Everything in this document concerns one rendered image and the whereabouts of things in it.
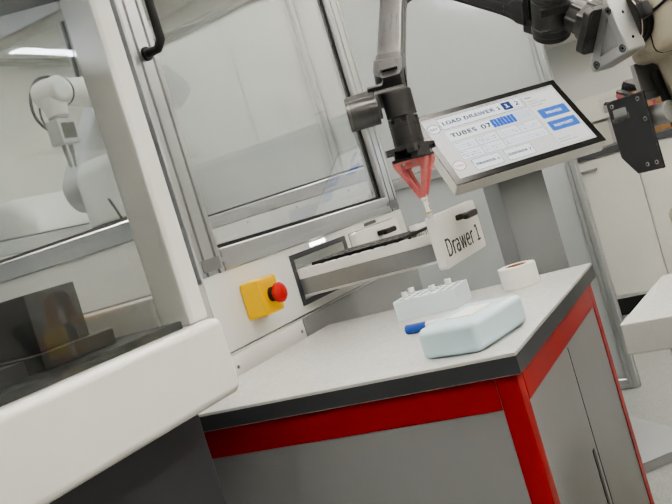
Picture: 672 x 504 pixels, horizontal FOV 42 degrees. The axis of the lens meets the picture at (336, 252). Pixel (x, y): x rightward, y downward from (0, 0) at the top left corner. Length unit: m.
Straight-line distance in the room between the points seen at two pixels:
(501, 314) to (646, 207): 3.55
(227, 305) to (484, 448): 0.64
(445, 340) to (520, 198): 1.63
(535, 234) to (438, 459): 1.66
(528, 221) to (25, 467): 2.11
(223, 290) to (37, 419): 0.78
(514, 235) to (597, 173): 2.05
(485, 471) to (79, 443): 0.53
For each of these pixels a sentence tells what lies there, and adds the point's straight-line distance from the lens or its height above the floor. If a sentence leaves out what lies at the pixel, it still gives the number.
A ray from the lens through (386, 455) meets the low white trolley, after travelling 1.23.
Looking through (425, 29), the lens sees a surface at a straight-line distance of 3.65.
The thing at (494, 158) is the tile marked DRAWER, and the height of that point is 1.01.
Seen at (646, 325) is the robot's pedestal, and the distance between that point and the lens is 1.11.
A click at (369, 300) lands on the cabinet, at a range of 2.16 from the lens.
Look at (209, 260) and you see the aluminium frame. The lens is 1.62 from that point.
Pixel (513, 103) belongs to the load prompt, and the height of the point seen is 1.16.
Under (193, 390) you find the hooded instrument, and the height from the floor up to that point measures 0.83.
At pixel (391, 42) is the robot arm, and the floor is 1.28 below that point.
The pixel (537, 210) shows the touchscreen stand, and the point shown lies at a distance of 2.80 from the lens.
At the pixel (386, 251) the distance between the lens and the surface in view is 1.78.
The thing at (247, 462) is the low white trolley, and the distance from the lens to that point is 1.34.
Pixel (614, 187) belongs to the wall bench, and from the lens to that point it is 4.76.
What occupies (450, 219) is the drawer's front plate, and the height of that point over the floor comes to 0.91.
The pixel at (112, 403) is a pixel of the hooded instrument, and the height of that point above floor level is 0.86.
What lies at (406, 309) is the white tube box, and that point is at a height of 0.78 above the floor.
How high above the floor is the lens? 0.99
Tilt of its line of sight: 3 degrees down
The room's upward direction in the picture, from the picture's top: 17 degrees counter-clockwise
